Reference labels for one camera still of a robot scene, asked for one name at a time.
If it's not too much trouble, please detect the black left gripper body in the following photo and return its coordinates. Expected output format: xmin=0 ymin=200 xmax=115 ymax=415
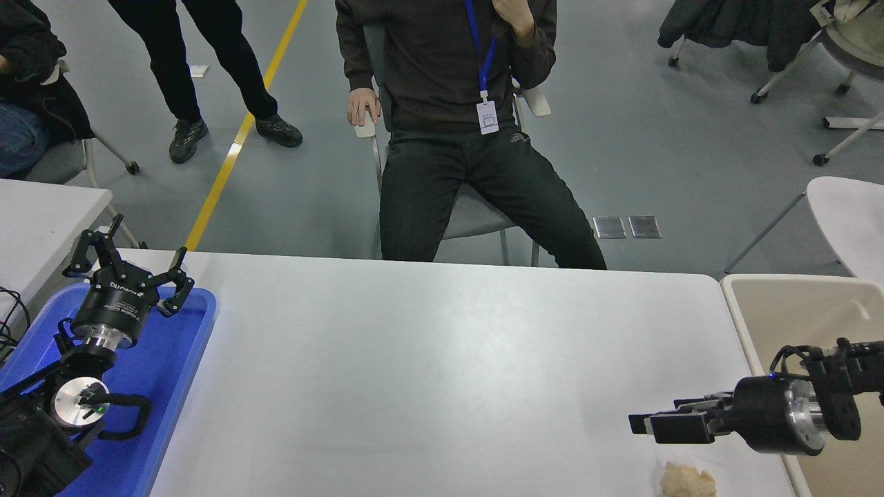
xmin=69 ymin=266 xmax=162 ymax=346

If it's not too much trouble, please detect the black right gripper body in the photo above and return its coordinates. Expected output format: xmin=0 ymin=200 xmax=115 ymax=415
xmin=731 ymin=375 xmax=809 ymax=456

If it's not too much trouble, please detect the person's right hand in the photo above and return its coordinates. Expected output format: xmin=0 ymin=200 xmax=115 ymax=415
xmin=347 ymin=88 xmax=382 ymax=128

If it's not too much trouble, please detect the person's left hand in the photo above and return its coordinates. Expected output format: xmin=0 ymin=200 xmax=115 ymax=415
xmin=492 ymin=0 xmax=536 ymax=46

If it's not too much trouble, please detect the crumpled tan paper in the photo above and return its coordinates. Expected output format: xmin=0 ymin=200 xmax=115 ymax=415
xmin=661 ymin=461 xmax=718 ymax=497

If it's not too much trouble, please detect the white side table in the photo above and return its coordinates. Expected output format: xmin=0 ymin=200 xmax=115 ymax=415
xmin=0 ymin=178 xmax=113 ymax=325

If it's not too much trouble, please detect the blue plastic tray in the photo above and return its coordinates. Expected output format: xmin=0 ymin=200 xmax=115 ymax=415
xmin=0 ymin=283 xmax=218 ymax=497

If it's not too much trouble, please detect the yellow floor tape line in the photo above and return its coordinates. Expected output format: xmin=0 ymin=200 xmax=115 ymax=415
xmin=184 ymin=0 xmax=309 ymax=251

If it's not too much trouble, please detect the grey chair with white armrests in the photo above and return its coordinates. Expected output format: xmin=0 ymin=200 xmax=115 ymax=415
xmin=354 ymin=21 xmax=553 ymax=266
xmin=28 ymin=61 xmax=144 ymax=249

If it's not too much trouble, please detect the large pale bin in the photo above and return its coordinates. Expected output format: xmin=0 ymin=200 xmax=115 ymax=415
xmin=720 ymin=273 xmax=884 ymax=497

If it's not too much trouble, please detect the person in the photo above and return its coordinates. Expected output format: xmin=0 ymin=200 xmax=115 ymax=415
xmin=336 ymin=0 xmax=608 ymax=270
xmin=107 ymin=0 xmax=305 ymax=165
xmin=0 ymin=0 xmax=95 ymax=179

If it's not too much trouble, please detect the white plastic chair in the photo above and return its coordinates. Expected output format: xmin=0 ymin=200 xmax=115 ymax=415
xmin=724 ymin=176 xmax=884 ymax=284

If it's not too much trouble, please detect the white wheeled stand base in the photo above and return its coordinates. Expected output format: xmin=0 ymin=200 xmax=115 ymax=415
xmin=813 ymin=114 xmax=884 ymax=167

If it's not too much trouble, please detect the grey wheeled chair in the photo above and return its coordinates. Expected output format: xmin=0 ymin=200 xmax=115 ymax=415
xmin=668 ymin=0 xmax=884 ymax=104

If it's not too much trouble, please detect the dark jacket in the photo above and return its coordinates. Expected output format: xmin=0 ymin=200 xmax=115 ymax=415
xmin=657 ymin=0 xmax=826 ymax=73

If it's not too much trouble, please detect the black cable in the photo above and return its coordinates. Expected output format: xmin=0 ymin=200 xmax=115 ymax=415
xmin=0 ymin=286 xmax=32 ymax=363

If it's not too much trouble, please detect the blue lanyard with badge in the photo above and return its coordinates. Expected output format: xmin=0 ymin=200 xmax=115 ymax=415
xmin=463 ymin=0 xmax=501 ymax=135

